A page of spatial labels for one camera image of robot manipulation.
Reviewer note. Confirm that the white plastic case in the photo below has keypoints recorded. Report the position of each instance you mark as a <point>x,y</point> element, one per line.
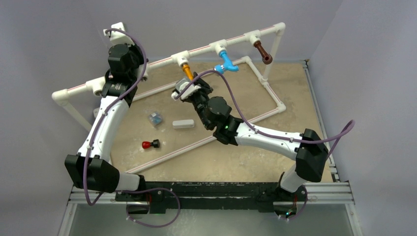
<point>182,124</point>

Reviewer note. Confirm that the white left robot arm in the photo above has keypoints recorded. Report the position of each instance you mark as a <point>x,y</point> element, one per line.
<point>90,167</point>

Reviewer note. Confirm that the clear bag blue parts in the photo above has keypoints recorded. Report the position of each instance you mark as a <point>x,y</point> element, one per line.
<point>155,118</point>

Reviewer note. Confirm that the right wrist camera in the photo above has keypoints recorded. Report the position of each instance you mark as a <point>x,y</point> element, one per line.
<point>183,89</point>

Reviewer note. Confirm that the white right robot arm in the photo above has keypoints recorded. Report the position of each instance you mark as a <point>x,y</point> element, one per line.
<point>306,148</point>

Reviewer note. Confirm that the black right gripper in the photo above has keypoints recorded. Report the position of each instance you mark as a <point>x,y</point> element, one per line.
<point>204,86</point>

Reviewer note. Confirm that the orange water faucet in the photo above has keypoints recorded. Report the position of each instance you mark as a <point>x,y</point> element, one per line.
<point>187,71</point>

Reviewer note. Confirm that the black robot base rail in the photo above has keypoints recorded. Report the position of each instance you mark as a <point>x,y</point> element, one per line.
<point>265,197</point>

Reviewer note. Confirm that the brown water faucet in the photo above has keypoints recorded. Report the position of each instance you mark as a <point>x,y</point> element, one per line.
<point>266,57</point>

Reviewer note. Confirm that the blue water faucet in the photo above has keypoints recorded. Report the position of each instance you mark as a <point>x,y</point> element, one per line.
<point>227,64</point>

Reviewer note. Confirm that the red black faucet piece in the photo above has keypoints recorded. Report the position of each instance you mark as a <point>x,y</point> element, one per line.
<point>154,144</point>

